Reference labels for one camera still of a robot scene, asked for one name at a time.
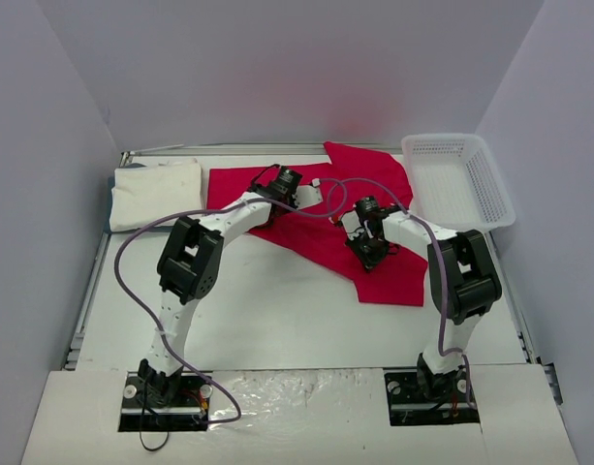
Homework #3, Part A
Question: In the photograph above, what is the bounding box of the red t-shirt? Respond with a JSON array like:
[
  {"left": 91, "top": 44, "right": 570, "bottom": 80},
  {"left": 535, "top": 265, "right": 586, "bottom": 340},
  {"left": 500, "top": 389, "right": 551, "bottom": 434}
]
[{"left": 206, "top": 140, "right": 426, "bottom": 307}]

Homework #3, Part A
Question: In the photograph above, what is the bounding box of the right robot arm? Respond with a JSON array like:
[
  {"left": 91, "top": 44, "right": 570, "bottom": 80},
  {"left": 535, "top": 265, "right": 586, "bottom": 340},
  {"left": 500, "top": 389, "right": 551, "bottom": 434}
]
[{"left": 336, "top": 196, "right": 502, "bottom": 400}]

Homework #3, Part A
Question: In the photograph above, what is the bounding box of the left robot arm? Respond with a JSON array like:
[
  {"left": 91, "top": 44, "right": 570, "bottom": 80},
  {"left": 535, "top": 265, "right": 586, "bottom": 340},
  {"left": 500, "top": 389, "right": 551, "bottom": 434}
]
[{"left": 138, "top": 166, "right": 302, "bottom": 405}]

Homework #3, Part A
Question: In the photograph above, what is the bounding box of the white plastic basket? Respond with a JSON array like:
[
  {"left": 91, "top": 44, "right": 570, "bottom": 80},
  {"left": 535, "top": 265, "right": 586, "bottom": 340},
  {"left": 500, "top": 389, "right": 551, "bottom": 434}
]
[{"left": 401, "top": 134, "right": 516, "bottom": 233}]

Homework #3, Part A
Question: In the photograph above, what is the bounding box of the folded white t-shirt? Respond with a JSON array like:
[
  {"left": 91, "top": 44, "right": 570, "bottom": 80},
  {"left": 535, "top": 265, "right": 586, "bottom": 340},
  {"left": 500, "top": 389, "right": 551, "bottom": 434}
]
[{"left": 105, "top": 160, "right": 203, "bottom": 233}]

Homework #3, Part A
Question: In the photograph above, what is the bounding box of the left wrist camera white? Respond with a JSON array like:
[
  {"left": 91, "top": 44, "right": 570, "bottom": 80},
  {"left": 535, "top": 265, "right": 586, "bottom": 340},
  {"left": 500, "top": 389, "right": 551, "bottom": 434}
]
[{"left": 294, "top": 178, "right": 324, "bottom": 210}]

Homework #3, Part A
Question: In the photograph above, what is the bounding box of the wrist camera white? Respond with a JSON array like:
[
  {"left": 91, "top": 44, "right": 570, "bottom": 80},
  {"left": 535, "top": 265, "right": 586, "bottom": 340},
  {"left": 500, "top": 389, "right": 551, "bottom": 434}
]
[
  {"left": 339, "top": 210, "right": 362, "bottom": 240},
  {"left": 294, "top": 178, "right": 324, "bottom": 210}
]

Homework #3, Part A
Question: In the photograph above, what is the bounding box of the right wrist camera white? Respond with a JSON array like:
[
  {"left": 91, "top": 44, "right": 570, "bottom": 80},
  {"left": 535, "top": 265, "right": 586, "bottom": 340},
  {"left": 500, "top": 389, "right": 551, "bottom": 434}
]
[{"left": 339, "top": 210, "right": 362, "bottom": 240}]

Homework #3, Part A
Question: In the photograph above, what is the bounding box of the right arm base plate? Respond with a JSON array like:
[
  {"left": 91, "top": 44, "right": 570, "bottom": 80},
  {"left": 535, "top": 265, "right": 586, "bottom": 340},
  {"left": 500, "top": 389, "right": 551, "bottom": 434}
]
[{"left": 384, "top": 368, "right": 480, "bottom": 427}]

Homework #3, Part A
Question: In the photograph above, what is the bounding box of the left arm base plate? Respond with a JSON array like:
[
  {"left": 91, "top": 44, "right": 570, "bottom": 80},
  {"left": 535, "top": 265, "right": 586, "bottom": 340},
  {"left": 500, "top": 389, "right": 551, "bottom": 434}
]
[{"left": 118, "top": 373, "right": 213, "bottom": 432}]

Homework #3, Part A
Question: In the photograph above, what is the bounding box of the thin black cable loop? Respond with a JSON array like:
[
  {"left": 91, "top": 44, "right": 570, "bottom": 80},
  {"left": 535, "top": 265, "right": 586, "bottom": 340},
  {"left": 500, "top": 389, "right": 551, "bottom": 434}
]
[{"left": 139, "top": 428, "right": 172, "bottom": 454}]

